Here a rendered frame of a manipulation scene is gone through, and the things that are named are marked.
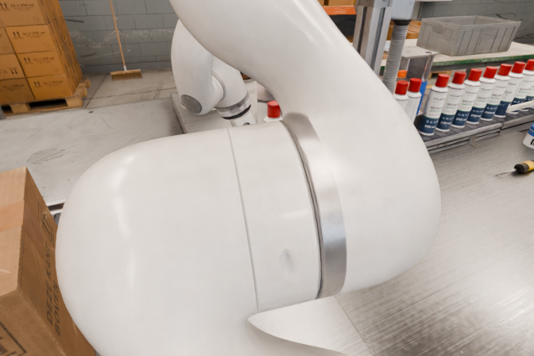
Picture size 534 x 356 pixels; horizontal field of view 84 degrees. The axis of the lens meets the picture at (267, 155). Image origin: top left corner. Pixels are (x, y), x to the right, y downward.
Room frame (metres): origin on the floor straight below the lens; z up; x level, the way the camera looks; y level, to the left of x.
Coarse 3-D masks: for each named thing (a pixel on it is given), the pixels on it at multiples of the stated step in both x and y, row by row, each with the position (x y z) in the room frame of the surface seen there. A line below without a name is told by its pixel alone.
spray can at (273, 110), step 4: (268, 104) 0.69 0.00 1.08; (272, 104) 0.68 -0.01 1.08; (276, 104) 0.68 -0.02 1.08; (268, 108) 0.68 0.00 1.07; (272, 108) 0.68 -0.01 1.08; (276, 108) 0.68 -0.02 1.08; (280, 108) 0.69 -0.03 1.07; (268, 112) 0.68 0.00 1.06; (272, 112) 0.68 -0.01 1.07; (276, 112) 0.68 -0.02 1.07; (280, 112) 0.69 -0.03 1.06; (268, 116) 0.68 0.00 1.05; (272, 116) 0.68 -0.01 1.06; (276, 116) 0.68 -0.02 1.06; (280, 116) 0.69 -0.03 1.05; (264, 120) 0.69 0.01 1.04; (268, 120) 0.68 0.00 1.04; (272, 120) 0.67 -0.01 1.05; (276, 120) 0.67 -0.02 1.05
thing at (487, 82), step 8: (488, 72) 1.00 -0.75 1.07; (480, 80) 1.01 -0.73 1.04; (488, 80) 0.99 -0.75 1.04; (480, 88) 1.00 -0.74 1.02; (488, 88) 0.98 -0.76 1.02; (480, 96) 0.99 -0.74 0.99; (488, 96) 0.99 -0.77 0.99; (480, 104) 0.98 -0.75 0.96; (472, 112) 0.99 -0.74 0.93; (480, 112) 0.98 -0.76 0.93; (472, 120) 0.99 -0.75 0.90
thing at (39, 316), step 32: (0, 192) 0.30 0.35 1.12; (32, 192) 0.33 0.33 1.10; (0, 224) 0.25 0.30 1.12; (32, 224) 0.27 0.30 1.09; (0, 256) 0.20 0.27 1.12; (32, 256) 0.22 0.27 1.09; (0, 288) 0.16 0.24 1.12; (32, 288) 0.19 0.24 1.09; (0, 320) 0.15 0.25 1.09; (32, 320) 0.16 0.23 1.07; (64, 320) 0.21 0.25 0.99; (0, 352) 0.14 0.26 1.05; (32, 352) 0.15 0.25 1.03; (64, 352) 0.17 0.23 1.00
